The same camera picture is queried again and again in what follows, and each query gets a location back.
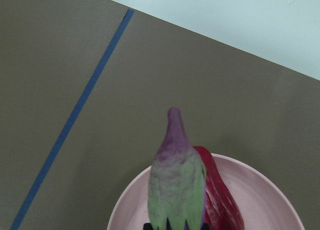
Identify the red chili pepper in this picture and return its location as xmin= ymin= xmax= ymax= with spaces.
xmin=194 ymin=146 xmax=245 ymax=230

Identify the purple eggplant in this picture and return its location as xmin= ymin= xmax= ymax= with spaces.
xmin=147 ymin=107 xmax=206 ymax=230

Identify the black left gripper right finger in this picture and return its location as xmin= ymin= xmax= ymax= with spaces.
xmin=202 ymin=223 xmax=210 ymax=230

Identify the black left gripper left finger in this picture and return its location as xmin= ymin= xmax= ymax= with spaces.
xmin=143 ymin=222 xmax=152 ymax=230

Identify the pink plate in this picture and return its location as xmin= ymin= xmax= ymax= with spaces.
xmin=107 ymin=154 xmax=304 ymax=230

